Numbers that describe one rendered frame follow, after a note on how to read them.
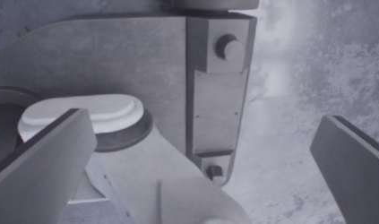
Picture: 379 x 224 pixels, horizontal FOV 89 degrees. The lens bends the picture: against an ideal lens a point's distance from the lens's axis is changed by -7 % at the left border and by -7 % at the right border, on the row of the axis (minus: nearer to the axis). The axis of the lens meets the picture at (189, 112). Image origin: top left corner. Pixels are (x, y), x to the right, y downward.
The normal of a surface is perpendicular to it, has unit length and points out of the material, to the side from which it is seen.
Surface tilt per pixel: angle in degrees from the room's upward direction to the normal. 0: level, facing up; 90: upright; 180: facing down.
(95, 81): 0
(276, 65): 0
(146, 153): 90
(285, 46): 0
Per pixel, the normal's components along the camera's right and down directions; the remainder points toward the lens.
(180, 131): 0.16, 0.51
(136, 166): 0.01, -0.85
